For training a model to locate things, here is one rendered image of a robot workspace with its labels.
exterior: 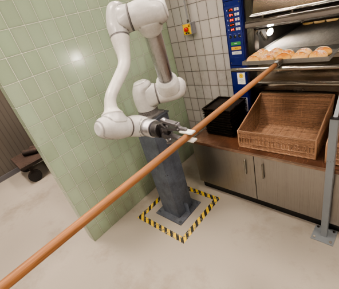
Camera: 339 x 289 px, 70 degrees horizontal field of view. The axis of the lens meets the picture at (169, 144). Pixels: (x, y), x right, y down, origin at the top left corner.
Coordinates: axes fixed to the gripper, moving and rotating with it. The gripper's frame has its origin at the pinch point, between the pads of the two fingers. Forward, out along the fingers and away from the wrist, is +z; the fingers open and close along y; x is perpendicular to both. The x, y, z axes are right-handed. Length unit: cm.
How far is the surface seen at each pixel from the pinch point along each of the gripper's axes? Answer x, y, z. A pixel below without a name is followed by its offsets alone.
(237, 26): -129, -21, -43
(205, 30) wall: -132, -21, -77
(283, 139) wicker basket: -82, 49, 8
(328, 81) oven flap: -130, 25, 22
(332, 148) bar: -72, 42, 40
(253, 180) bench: -77, 89, -14
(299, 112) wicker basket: -125, 48, 5
